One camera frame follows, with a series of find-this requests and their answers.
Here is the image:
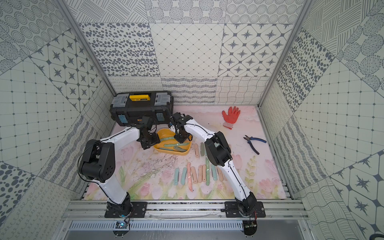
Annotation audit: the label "black Deli toolbox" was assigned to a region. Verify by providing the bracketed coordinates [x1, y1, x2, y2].
[110, 91, 174, 126]

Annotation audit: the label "blue handled pliers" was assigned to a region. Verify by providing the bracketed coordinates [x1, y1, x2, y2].
[243, 134, 268, 156]

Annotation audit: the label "yellow plastic storage tray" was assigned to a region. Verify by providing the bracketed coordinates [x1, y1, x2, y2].
[154, 129, 191, 156]

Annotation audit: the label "sage green fruit knife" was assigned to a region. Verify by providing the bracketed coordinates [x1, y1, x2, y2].
[200, 143, 206, 157]

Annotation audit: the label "green folding fruit knife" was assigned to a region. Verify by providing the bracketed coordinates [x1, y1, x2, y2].
[205, 158, 210, 186]

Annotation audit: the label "mint folding knife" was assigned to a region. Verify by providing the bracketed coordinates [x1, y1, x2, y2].
[181, 168, 187, 186]

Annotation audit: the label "pink folding fruit knife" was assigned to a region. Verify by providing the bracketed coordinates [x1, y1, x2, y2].
[191, 167, 198, 184]

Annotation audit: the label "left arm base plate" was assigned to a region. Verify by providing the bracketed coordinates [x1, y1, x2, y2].
[105, 202, 148, 218]

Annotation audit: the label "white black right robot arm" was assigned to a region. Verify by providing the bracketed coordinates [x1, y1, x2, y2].
[169, 113, 257, 216]

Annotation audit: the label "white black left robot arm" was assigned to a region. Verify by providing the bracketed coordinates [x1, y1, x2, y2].
[78, 117, 160, 211]

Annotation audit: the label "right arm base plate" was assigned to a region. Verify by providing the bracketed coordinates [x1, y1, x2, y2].
[221, 201, 266, 218]

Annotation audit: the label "long coral fruit knife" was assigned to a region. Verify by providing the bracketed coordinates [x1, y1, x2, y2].
[187, 162, 193, 192]

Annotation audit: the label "red work glove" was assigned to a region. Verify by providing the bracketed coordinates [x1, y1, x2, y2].
[222, 106, 241, 130]

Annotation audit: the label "light green knife handle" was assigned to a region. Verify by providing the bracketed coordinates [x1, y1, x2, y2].
[164, 143, 190, 148]

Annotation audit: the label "aluminium front rail frame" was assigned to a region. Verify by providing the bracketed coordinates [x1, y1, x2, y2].
[53, 198, 315, 240]

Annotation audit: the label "teal folding fruit knife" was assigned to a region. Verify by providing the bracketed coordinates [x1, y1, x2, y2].
[211, 165, 218, 181]

